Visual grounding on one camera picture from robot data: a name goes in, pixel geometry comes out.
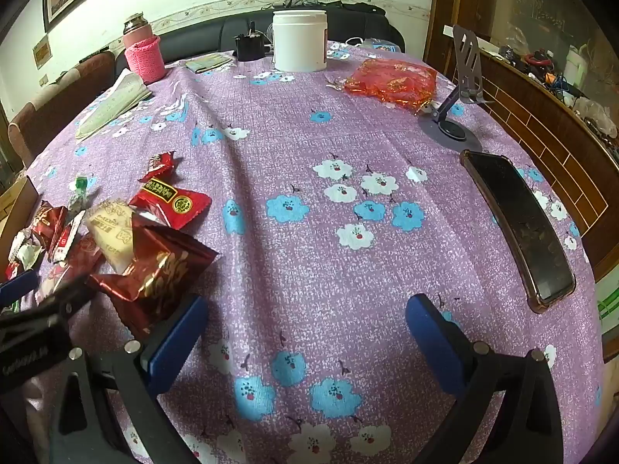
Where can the colourful booklet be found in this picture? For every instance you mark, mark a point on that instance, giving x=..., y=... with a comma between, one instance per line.
x=209, y=63

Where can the white green box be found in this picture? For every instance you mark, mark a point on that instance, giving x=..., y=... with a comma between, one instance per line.
x=610, y=319

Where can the wooden sideboard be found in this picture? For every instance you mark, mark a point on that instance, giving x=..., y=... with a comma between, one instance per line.
x=556, y=140

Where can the black sofa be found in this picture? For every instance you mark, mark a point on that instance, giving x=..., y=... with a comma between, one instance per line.
x=193, y=38

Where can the red plastic bag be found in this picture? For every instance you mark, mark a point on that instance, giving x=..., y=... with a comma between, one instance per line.
x=394, y=82

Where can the green wrapped candy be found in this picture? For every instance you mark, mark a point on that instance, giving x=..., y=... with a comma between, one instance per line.
x=81, y=191

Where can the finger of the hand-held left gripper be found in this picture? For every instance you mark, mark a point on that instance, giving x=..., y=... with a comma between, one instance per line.
x=72, y=299
x=17, y=287

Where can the black smartphone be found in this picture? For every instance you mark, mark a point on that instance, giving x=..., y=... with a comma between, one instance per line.
x=522, y=227

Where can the grey phone stand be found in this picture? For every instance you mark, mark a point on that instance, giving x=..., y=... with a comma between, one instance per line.
x=466, y=58

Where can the wall socket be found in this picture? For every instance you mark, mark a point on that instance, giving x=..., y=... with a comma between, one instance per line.
x=43, y=80

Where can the white plastic jar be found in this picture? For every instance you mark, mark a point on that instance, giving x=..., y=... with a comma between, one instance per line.
x=299, y=43

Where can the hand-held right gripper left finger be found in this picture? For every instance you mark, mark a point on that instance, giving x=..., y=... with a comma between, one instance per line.
x=176, y=343

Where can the brown armchair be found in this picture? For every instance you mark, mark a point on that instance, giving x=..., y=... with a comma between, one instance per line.
x=48, y=106

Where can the small red candy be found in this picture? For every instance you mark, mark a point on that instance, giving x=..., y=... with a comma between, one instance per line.
x=157, y=167

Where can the black binder clip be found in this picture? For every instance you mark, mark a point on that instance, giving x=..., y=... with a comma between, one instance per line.
x=249, y=48

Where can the cardboard box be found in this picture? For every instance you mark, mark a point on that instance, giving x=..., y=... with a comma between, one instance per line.
x=14, y=212

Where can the dark cloth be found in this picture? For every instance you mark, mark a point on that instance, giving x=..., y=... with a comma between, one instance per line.
x=362, y=8

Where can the yellow wall plaque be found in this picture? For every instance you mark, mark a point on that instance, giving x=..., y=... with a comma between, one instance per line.
x=42, y=54

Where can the white red snack packet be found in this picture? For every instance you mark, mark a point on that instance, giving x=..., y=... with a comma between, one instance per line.
x=67, y=239

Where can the pink knitted sleeve bottle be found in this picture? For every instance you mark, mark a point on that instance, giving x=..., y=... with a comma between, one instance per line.
x=144, y=58

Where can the open white book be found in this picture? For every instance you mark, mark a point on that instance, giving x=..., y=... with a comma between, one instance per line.
x=116, y=101

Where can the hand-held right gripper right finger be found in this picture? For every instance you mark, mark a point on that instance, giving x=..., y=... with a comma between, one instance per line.
x=433, y=343

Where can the wooden door frame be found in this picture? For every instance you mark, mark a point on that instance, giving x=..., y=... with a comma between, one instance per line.
x=445, y=9

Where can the dark red foil snack packet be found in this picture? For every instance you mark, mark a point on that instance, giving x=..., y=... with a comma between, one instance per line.
x=154, y=270

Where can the red black-label snack packet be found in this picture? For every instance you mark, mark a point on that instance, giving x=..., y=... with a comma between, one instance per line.
x=171, y=200

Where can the blue packet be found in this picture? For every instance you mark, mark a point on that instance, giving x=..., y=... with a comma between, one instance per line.
x=384, y=46

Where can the white jug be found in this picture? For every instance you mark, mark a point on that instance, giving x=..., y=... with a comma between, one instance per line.
x=576, y=65

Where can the beige snack packet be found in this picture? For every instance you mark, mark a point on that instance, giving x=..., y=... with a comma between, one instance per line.
x=112, y=232

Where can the small red snack packet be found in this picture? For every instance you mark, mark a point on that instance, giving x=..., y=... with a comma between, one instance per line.
x=47, y=227

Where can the purple floral tablecloth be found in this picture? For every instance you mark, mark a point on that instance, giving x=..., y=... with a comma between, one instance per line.
x=290, y=154

